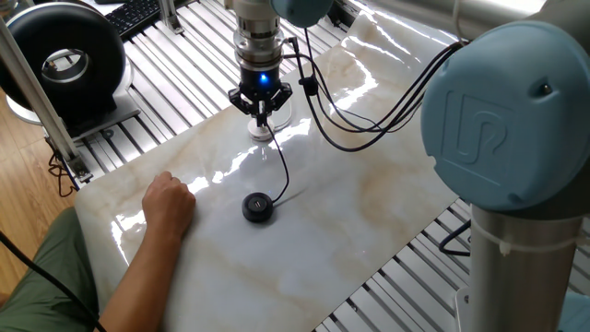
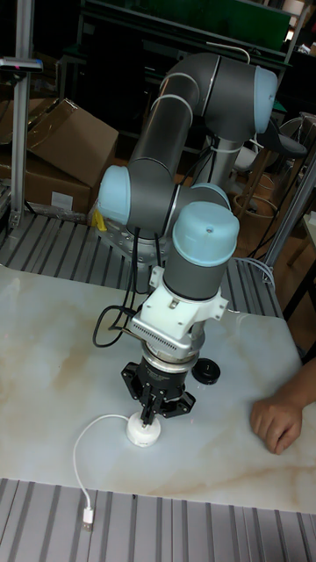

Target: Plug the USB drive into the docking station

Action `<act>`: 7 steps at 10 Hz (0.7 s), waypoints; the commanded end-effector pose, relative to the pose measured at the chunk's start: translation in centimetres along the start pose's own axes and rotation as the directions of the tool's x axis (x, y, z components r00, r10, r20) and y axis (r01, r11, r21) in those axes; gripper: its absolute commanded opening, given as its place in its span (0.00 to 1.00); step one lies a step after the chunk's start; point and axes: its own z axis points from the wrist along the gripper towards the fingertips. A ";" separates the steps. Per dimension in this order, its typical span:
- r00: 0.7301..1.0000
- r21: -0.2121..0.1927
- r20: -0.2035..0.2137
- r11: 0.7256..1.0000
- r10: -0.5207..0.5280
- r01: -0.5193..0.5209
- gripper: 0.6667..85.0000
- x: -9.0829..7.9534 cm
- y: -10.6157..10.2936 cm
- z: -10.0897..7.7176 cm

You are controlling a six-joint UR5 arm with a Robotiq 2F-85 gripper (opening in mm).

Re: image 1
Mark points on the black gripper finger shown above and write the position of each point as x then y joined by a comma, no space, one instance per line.
244,100
281,98

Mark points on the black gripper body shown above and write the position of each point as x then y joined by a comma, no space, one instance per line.
260,80

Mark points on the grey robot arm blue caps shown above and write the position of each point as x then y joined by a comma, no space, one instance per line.
502,120

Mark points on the person forearm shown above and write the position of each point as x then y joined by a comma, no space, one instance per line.
138,286

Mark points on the person hand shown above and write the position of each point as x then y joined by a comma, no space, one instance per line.
168,205

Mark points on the marble pattern table mat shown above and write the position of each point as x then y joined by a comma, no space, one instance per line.
369,193

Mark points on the black keyboard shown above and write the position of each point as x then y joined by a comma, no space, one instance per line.
133,16

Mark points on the green trousers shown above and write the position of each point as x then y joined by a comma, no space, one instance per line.
41,286

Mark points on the aluminium frame post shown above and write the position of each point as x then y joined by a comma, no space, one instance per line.
170,18
32,92

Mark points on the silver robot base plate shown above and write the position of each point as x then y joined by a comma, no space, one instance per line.
461,309

